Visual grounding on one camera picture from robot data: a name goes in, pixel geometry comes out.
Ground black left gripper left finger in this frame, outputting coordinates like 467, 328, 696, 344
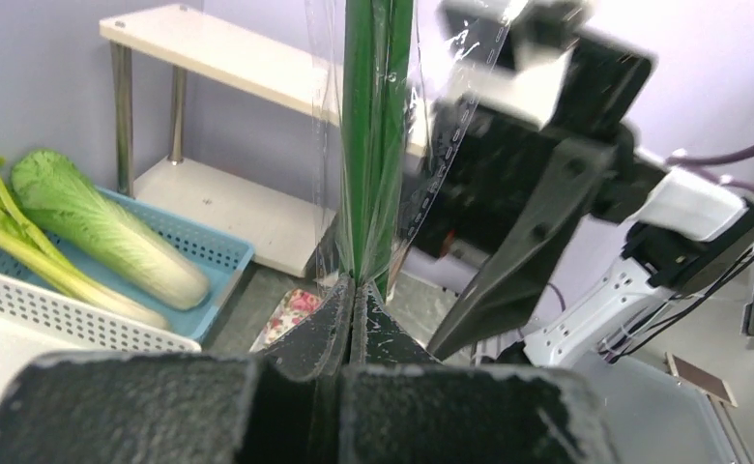
263, 275, 356, 381

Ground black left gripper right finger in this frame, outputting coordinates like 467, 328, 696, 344
350, 281, 440, 365

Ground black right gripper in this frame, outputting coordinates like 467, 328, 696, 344
411, 35, 663, 360

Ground green chives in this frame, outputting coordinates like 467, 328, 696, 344
305, 1, 522, 296

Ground green napa cabbage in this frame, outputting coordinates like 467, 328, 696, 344
10, 150, 211, 311

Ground green celery stalks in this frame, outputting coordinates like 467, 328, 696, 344
0, 159, 169, 330

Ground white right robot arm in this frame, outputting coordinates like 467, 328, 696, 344
416, 33, 754, 367

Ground floral pattern tray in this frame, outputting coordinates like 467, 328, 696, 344
249, 289, 322, 352

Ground white two-tier metal shelf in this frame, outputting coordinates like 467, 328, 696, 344
98, 3, 429, 279

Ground blue perforated plastic basket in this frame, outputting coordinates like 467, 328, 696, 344
0, 188, 253, 341

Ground white perforated plastic basket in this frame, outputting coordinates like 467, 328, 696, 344
0, 274, 201, 398

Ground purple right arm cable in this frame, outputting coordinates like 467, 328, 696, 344
665, 128, 754, 213

